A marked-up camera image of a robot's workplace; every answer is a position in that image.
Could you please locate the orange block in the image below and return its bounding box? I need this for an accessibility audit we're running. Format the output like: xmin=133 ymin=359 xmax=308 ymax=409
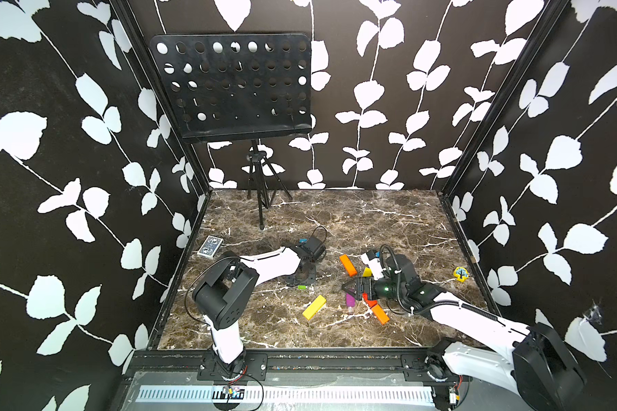
xmin=371 ymin=305 xmax=390 ymax=325
xmin=339 ymin=254 xmax=358 ymax=277

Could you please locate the long yellow block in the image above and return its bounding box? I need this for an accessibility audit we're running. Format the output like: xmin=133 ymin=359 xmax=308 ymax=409
xmin=303 ymin=296 xmax=327 ymax=320

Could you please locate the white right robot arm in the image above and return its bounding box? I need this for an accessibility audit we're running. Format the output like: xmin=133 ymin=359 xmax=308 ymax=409
xmin=339 ymin=246 xmax=587 ymax=410

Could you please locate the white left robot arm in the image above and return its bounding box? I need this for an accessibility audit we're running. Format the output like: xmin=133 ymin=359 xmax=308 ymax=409
xmin=192 ymin=236 xmax=326 ymax=383

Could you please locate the purple block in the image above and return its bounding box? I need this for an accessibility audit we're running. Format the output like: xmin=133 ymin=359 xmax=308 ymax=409
xmin=346 ymin=293 xmax=356 ymax=314

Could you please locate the red block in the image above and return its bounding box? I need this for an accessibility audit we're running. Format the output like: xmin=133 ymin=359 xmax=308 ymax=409
xmin=363 ymin=297 xmax=378 ymax=308

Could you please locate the orange block front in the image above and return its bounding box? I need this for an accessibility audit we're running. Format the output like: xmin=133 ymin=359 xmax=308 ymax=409
xmin=371 ymin=305 xmax=390 ymax=325

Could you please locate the yellow tape roll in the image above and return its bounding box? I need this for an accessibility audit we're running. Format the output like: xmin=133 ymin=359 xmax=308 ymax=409
xmin=453 ymin=266 xmax=470 ymax=283

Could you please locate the black music stand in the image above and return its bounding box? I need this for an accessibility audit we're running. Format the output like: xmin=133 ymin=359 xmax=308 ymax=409
xmin=150 ymin=33 xmax=313 ymax=212

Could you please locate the white perforated strip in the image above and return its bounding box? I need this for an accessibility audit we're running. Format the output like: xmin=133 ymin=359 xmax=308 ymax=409
xmin=135 ymin=385 xmax=434 ymax=407

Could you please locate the black front rail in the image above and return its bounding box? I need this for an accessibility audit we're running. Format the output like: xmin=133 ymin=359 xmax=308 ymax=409
xmin=126 ymin=347 xmax=460 ymax=385

